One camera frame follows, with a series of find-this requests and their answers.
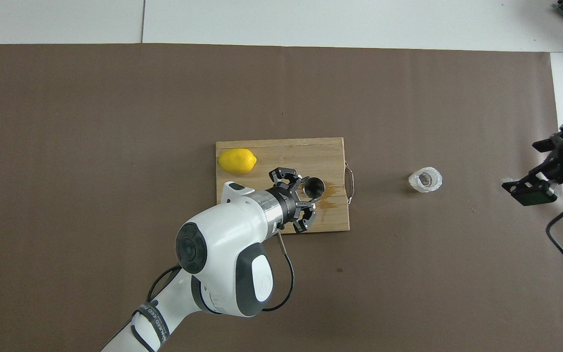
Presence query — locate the yellow lemon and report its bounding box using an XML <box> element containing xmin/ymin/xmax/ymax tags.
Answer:
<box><xmin>217</xmin><ymin>148</ymin><xmax>258</xmax><ymax>175</ymax></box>

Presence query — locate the steel double jigger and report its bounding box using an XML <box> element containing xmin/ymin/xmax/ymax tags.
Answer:
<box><xmin>303</xmin><ymin>176</ymin><xmax>327</xmax><ymax>201</ymax></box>

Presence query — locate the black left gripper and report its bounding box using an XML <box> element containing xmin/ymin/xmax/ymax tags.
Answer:
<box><xmin>268</xmin><ymin>167</ymin><xmax>317</xmax><ymax>233</ymax></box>

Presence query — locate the wooden cutting board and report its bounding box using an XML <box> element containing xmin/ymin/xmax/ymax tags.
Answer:
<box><xmin>216</xmin><ymin>137</ymin><xmax>355</xmax><ymax>234</ymax></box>

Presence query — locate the brown paper table mat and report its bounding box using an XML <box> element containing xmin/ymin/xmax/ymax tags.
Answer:
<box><xmin>0</xmin><ymin>43</ymin><xmax>563</xmax><ymax>352</ymax></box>

